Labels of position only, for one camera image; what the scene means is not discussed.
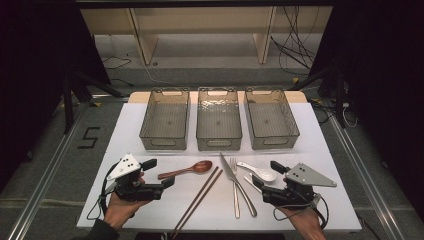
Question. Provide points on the beige wooden shelf unit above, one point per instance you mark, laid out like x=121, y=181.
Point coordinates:
x=200, y=20

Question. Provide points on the white ceramic spoon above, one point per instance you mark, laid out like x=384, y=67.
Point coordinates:
x=265, y=174

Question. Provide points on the steel table knife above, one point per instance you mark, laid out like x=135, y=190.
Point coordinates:
x=230, y=171

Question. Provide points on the aluminium floor rail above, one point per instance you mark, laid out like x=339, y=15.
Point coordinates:
x=366, y=183
x=43, y=186

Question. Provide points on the black metal stand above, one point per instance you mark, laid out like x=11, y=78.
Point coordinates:
x=339, y=96

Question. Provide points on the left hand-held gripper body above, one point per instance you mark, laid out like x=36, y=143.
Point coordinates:
x=125, y=166

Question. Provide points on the person's left hand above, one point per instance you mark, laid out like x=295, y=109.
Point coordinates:
x=118, y=208

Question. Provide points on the white table mat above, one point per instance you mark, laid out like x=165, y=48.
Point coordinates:
x=116, y=133

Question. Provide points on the steel fork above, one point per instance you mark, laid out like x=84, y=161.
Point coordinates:
x=236, y=200

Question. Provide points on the white chopstick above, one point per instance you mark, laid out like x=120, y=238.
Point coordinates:
x=248, y=180
x=250, y=184

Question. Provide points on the clear grey plastic bin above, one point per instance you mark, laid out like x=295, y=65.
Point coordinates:
x=270, y=113
x=218, y=113
x=165, y=120

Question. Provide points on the person's right hand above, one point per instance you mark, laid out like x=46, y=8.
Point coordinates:
x=308, y=220

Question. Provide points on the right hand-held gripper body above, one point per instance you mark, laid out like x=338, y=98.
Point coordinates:
x=305, y=176

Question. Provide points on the brown wooden spoon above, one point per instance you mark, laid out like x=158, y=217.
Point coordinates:
x=201, y=166

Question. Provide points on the black tripod stand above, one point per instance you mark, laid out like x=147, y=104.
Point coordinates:
x=68, y=106

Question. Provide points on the black curtain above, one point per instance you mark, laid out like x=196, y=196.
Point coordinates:
x=36, y=66
x=383, y=83

